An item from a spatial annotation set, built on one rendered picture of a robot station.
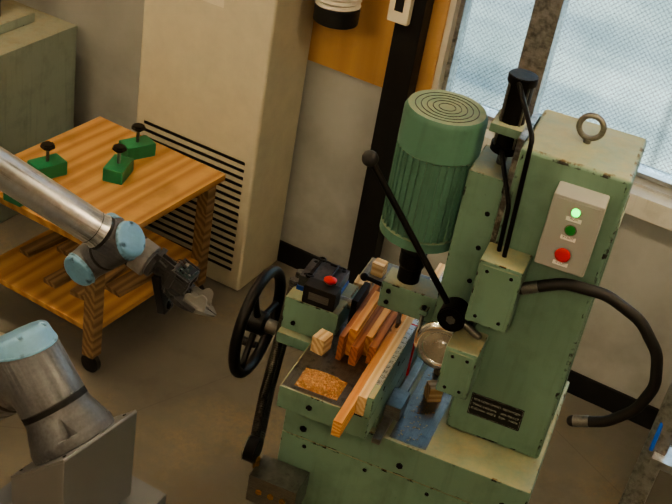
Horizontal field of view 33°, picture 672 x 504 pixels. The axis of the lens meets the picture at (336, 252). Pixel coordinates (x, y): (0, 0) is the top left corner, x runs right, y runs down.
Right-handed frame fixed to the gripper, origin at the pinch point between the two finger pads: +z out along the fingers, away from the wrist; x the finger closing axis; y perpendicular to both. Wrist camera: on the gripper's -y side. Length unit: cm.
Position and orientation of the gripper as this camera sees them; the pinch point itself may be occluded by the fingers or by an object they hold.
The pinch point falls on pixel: (210, 314)
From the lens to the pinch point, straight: 296.4
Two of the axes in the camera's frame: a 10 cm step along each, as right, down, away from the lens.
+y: 4.7, -6.7, -5.8
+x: 3.8, -4.5, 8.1
